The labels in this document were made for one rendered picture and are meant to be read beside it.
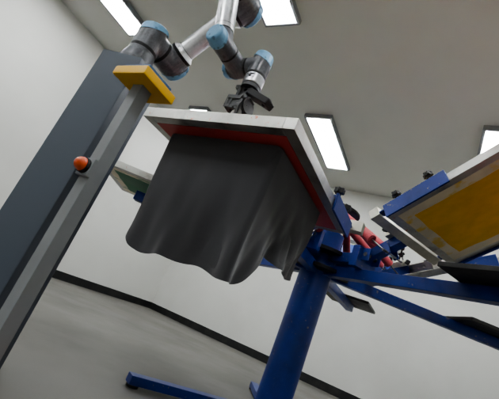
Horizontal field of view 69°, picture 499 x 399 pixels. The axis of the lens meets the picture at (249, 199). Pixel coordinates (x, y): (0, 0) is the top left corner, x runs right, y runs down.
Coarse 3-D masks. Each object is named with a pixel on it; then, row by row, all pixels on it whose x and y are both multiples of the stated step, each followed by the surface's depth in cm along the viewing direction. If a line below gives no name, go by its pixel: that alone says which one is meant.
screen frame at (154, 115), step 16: (160, 112) 123; (176, 112) 120; (192, 112) 116; (208, 112) 113; (224, 112) 110; (160, 128) 131; (224, 128) 112; (240, 128) 108; (256, 128) 104; (272, 128) 101; (288, 128) 98; (304, 144) 104; (304, 160) 111; (320, 176) 120; (320, 192) 129; (336, 224) 153
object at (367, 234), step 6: (318, 228) 196; (366, 228) 218; (354, 234) 240; (366, 234) 197; (372, 234) 196; (348, 240) 248; (354, 240) 241; (360, 240) 239; (366, 240) 197; (372, 240) 195; (378, 240) 205; (348, 246) 251; (366, 246) 238; (372, 246) 226; (348, 252) 254; (384, 258) 224; (390, 264) 224
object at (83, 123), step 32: (96, 64) 141; (128, 64) 139; (96, 96) 135; (64, 128) 132; (96, 128) 130; (32, 160) 128; (64, 160) 127; (32, 192) 123; (64, 192) 123; (96, 192) 139; (0, 224) 120; (32, 224) 119; (0, 256) 116; (0, 288) 112
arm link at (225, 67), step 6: (240, 54) 134; (234, 60) 132; (240, 60) 134; (222, 66) 139; (228, 66) 134; (234, 66) 134; (240, 66) 134; (228, 72) 138; (234, 72) 136; (240, 72) 135; (228, 78) 142; (234, 78) 140; (240, 78) 139
